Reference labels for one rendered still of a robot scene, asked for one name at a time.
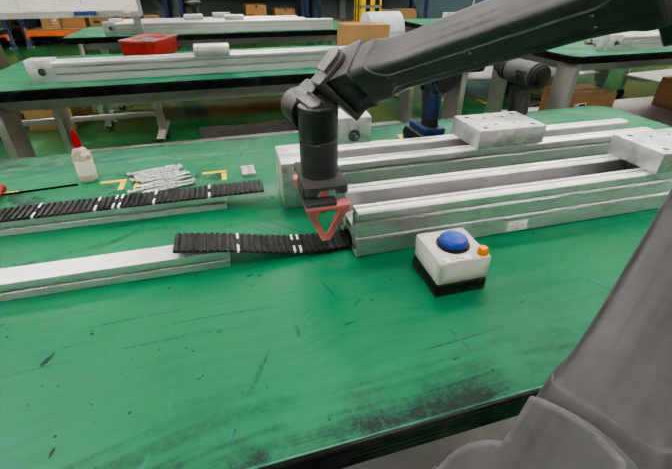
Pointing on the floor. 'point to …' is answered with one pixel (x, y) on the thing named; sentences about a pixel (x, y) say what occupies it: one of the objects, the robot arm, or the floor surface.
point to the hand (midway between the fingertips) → (320, 223)
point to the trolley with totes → (643, 78)
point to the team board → (75, 8)
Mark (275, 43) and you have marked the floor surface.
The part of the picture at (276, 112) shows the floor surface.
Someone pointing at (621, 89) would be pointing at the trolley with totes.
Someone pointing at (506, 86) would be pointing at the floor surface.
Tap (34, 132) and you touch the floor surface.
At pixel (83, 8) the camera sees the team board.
